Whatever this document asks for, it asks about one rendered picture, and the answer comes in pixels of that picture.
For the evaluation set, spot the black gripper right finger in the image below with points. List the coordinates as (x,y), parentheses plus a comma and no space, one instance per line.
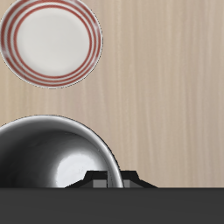
(131,178)

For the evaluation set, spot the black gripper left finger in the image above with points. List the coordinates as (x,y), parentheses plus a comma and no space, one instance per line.
(96,178)

